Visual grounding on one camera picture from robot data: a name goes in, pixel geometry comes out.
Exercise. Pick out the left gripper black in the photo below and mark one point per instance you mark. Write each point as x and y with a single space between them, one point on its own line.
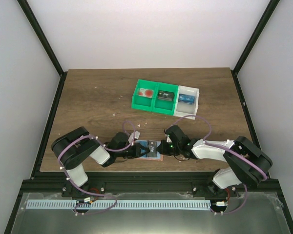
137 150

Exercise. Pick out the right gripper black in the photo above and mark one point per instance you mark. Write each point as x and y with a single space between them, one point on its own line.
161 147

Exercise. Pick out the black card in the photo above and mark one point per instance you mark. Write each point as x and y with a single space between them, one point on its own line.
165 95
152 145

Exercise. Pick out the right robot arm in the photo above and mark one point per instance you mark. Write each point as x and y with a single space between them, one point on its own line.
247 164

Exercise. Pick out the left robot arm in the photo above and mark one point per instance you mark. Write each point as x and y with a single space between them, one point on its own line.
75 147

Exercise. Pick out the black card in bin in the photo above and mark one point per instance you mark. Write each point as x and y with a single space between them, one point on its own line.
165 95

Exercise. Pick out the blue card in bin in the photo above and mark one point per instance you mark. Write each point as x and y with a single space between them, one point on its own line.
187 99

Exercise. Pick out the red white card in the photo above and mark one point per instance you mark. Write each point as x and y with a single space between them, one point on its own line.
147 93

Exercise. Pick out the middle green bin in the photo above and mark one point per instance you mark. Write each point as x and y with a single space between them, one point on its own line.
162 106

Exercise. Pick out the green bin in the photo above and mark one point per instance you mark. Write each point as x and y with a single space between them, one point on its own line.
143 97
162 106

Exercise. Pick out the left green bin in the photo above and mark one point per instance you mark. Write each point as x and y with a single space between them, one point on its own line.
143 97

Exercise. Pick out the white bin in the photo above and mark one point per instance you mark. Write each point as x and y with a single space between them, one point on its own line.
185 110

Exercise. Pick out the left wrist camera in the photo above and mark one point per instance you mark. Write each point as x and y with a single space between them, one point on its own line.
133 137

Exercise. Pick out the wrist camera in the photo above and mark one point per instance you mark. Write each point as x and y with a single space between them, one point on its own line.
133 137
168 140

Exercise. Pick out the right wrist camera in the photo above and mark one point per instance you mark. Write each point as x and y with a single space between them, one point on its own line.
168 140

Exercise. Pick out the black aluminium frame rail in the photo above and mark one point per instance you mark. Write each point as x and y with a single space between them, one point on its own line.
194 183

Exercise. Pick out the light blue cable duct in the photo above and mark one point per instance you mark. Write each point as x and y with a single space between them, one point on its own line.
203 205

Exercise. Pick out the right black frame post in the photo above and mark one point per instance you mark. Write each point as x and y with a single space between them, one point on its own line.
268 12

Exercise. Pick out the black frame post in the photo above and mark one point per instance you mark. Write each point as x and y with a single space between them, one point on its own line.
40 34
268 12

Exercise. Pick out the left black frame post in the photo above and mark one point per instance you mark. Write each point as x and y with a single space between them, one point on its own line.
40 34

